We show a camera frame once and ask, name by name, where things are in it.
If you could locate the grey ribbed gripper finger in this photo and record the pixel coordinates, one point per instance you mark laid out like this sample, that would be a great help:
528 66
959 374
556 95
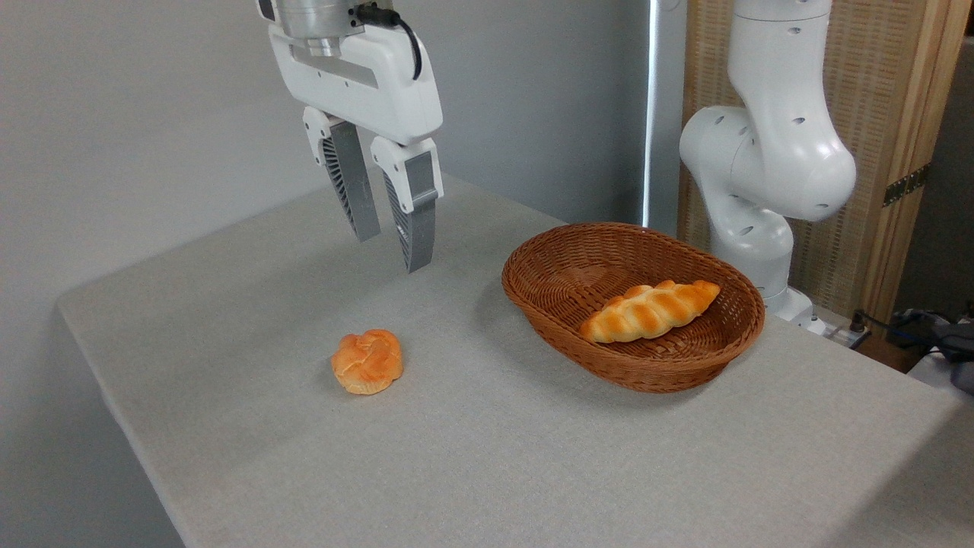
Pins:
354 183
418 221

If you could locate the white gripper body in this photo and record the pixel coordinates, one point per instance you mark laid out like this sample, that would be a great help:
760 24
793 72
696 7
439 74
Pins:
380 95

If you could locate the round knotted bread roll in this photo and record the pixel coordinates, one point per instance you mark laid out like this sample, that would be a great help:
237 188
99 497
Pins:
367 361

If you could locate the long braided bread loaf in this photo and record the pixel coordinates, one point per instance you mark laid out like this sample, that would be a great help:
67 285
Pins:
647 312

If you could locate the brown wicker basket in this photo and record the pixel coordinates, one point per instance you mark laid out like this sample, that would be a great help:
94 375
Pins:
677 358

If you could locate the white power strip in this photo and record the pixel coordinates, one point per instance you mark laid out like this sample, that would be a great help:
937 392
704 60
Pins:
837 332

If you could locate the wooden rattan folding screen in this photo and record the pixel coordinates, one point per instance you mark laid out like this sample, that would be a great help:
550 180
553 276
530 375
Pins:
883 91

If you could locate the dark metal screen hinge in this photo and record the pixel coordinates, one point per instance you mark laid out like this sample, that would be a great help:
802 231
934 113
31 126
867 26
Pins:
905 185

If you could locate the dark grey bundle of gear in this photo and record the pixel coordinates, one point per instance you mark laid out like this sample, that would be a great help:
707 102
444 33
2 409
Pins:
951 342

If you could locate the white vertical wall strip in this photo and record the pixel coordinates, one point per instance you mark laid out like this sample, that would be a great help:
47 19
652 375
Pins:
649 114

